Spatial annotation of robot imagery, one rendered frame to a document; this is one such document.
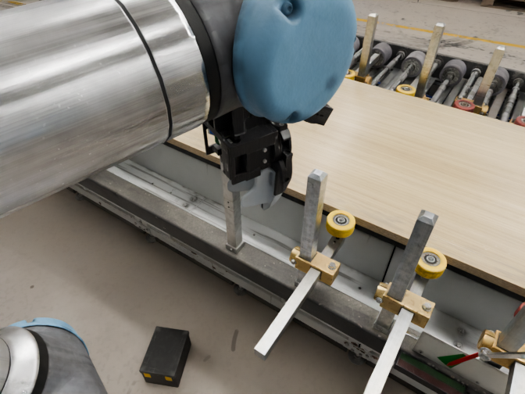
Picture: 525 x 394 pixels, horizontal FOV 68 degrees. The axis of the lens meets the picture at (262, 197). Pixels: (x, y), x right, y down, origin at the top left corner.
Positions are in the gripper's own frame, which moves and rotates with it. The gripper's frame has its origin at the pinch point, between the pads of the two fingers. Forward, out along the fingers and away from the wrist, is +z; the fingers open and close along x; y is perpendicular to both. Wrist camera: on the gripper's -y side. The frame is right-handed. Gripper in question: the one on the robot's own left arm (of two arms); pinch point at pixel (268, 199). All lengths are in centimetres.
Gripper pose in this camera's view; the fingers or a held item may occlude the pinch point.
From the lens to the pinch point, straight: 55.0
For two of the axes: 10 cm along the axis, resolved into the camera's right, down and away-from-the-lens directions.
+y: -8.5, 3.6, -3.9
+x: 5.3, 5.7, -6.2
